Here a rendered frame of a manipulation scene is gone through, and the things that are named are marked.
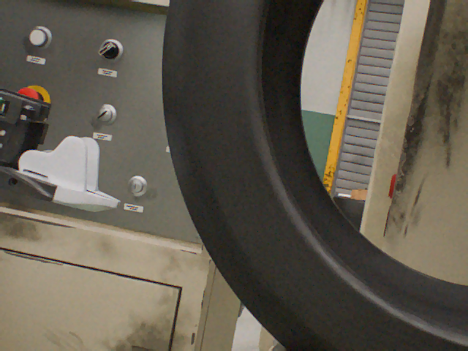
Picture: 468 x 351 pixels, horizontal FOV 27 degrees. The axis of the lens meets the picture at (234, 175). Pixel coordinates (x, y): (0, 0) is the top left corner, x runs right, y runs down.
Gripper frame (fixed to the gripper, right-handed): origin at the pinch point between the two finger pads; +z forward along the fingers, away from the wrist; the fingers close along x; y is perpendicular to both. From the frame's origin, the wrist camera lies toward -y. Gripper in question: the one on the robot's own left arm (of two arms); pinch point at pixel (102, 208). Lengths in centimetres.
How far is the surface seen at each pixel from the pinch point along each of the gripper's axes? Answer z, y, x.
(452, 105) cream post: 26.7, 19.3, 26.2
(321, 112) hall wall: -85, 28, 1021
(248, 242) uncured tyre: 14.8, 3.0, -11.6
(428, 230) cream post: 28.6, 5.5, 26.1
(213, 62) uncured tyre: 8.2, 14.9, -11.8
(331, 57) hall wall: -93, 90, 1021
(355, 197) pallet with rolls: -5, -31, 673
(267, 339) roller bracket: 15.6, -11.5, 23.6
